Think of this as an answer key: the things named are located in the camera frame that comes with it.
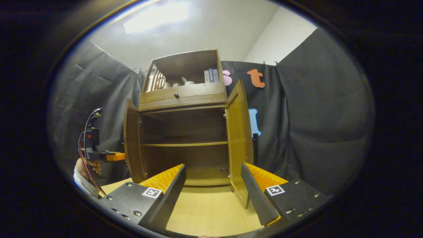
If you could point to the small beige jar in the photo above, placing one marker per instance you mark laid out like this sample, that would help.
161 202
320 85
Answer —
166 85

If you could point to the light blue book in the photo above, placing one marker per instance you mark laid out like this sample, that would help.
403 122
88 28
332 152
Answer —
215 75

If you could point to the wooden shoe cabinet door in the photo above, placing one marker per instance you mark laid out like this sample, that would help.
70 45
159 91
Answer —
134 142
238 138

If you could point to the dark blue book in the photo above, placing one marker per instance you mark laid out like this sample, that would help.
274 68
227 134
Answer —
211 75

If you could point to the white cup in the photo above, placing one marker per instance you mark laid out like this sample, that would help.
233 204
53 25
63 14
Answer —
189 82

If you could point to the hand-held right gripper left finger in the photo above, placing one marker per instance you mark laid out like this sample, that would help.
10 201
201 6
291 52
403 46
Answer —
167 201

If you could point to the wooden double-door shoe cabinet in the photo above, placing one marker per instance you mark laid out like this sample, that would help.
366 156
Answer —
185 64

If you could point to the black backdrop cloth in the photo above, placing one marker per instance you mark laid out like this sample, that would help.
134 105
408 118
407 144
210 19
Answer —
314 115

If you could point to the wooden inner cabinet shelf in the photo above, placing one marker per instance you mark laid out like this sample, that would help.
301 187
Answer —
185 144

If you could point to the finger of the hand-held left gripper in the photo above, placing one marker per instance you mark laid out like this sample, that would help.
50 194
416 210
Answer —
115 157

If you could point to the wooden cabinet drawer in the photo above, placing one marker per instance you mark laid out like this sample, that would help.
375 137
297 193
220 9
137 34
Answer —
198 92

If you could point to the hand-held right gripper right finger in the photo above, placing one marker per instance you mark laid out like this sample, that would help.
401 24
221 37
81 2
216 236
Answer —
257 198

